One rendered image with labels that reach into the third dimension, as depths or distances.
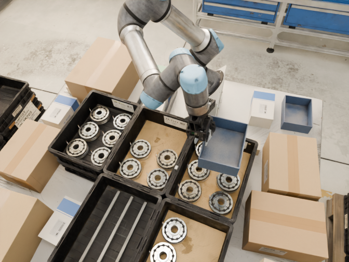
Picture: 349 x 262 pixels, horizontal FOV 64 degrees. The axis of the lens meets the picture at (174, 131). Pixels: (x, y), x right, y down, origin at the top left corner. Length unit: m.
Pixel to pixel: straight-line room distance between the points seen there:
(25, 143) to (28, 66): 1.91
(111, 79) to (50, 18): 2.44
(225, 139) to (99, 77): 0.84
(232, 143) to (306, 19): 2.06
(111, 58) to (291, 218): 1.27
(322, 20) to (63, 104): 2.34
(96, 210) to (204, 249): 0.49
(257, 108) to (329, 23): 1.60
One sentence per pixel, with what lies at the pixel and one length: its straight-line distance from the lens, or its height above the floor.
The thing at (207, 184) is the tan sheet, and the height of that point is 0.83.
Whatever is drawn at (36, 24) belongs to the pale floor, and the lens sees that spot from 3.96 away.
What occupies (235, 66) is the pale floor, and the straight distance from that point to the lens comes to 2.99.
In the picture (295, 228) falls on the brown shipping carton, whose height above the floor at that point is 0.86.
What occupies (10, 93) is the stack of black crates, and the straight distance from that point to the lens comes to 2.44.
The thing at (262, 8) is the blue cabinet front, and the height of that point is 0.46.
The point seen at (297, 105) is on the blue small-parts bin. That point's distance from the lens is 1.82.
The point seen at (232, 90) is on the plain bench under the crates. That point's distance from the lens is 1.80.
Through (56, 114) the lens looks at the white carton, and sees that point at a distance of 1.72.
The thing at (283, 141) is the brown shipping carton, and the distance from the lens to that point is 1.45.
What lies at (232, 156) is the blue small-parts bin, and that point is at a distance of 1.10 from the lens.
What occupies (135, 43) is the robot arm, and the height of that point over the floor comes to 1.37.
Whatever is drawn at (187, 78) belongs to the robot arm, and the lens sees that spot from 0.78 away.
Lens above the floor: 2.03
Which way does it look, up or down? 56 degrees down
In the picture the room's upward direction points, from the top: 4 degrees counter-clockwise
